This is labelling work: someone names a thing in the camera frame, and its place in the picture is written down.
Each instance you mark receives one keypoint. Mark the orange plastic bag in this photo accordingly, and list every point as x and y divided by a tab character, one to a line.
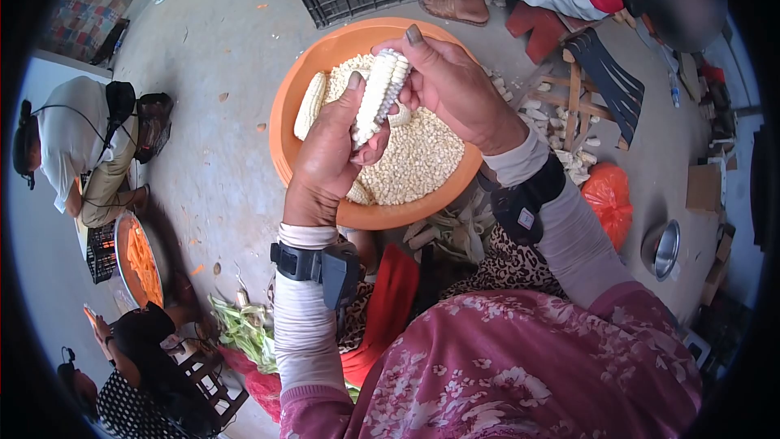
609	201

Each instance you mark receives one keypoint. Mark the red plastic stool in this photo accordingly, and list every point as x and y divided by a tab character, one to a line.
539	27

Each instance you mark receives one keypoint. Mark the small black crate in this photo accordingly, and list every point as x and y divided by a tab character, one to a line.
100	253

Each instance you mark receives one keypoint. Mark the person's left thumb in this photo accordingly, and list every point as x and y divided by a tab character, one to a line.
355	96

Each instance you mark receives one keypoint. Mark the orange plastic basin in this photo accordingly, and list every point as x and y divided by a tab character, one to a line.
304	91

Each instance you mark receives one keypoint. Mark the person's right hand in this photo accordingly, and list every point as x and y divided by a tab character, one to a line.
454	94

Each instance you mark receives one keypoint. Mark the pile of green corn husks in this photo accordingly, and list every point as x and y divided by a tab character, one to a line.
247	332

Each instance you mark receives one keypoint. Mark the person's body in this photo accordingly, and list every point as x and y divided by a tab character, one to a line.
506	366

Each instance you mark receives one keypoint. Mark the cardboard box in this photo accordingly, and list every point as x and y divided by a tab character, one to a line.
705	188

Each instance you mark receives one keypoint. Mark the tray of carrot sticks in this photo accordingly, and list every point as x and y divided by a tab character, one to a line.
141	262

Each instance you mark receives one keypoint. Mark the red cloth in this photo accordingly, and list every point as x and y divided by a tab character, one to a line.
384	311

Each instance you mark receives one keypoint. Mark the person's legs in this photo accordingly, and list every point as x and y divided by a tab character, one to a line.
475	268

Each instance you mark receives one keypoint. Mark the pile of pale corn husks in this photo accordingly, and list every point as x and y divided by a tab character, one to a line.
454	231

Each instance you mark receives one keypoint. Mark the person's right thumb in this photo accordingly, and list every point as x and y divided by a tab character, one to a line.
402	42

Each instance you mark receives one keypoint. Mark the person's left fingers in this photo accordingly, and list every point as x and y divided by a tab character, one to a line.
373	145

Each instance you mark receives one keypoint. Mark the person's left hand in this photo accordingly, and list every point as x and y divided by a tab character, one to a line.
320	164

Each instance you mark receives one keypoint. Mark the person's right fingers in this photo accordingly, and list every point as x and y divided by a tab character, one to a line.
409	94

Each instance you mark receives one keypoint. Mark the pile of white corn kernels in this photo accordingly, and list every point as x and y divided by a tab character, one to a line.
420	158

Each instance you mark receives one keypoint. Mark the pile of bare corn cobs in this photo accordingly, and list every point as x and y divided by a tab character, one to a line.
551	125

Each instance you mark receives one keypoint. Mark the plastic bottle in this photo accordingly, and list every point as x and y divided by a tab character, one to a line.
673	90

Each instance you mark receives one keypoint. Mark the black wrist band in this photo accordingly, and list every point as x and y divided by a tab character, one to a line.
317	268
527	201

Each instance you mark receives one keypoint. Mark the steel bowl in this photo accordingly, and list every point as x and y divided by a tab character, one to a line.
661	249

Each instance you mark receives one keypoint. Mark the whole white corn cob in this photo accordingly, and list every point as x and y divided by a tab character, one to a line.
309	107

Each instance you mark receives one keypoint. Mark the patterned mat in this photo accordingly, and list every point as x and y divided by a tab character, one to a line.
91	3

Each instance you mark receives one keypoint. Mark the low wooden stool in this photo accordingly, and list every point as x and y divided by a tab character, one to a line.
210	381

